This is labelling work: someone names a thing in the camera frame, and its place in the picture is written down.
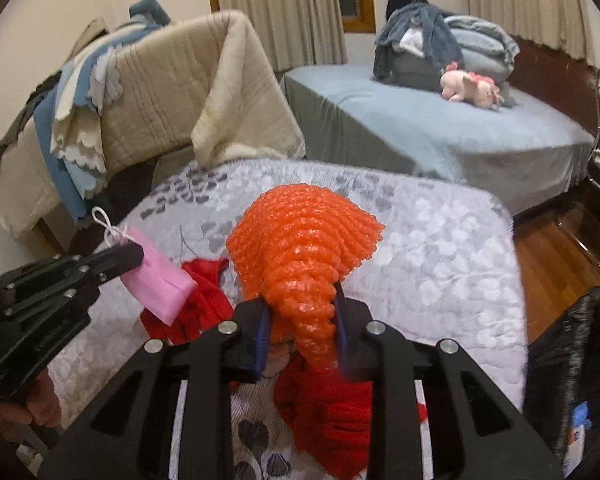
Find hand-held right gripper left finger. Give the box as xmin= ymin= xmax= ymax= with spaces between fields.
xmin=39 ymin=302 xmax=273 ymax=480

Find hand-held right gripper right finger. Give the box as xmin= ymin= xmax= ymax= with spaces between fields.
xmin=330 ymin=282 xmax=563 ymax=480

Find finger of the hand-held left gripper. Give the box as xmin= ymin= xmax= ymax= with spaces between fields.
xmin=2 ymin=265 xmax=143 ymax=322
xmin=0 ymin=243 xmax=146 ymax=292

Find pink face mask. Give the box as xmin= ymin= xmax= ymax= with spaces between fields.
xmin=91 ymin=206 xmax=198 ymax=326

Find orange foam net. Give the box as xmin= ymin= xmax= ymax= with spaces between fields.
xmin=225 ymin=184 xmax=386 ymax=368

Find bin with black liner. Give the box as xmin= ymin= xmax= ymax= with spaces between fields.
xmin=524 ymin=286 xmax=600 ymax=471

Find person's left hand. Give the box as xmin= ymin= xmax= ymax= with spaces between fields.
xmin=10 ymin=367 xmax=63 ymax=428

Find red knitted glove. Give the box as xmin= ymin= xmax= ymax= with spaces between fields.
xmin=141 ymin=257 xmax=236 ymax=346

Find red knitted garment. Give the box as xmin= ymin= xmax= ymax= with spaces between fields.
xmin=272 ymin=355 xmax=376 ymax=480

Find grey floral quilt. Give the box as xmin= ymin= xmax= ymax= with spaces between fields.
xmin=45 ymin=157 xmax=528 ymax=480

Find blue white scalloped blanket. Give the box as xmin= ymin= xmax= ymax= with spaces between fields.
xmin=32 ymin=0 xmax=173 ymax=223

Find dark clothing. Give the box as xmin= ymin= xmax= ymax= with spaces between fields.
xmin=0 ymin=72 xmax=63 ymax=166

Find beige quilt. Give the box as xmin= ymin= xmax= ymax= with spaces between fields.
xmin=0 ymin=9 xmax=306 ymax=238

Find bed with blue sheet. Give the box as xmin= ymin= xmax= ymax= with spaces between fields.
xmin=280 ymin=62 xmax=598 ymax=216

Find pink plush pig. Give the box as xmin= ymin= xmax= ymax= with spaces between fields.
xmin=440 ymin=60 xmax=503 ymax=110

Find folded light blue duvets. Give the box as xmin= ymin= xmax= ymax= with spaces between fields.
xmin=445 ymin=14 xmax=521 ymax=86

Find dark wooden headboard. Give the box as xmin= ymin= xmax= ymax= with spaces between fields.
xmin=510 ymin=35 xmax=600 ymax=161

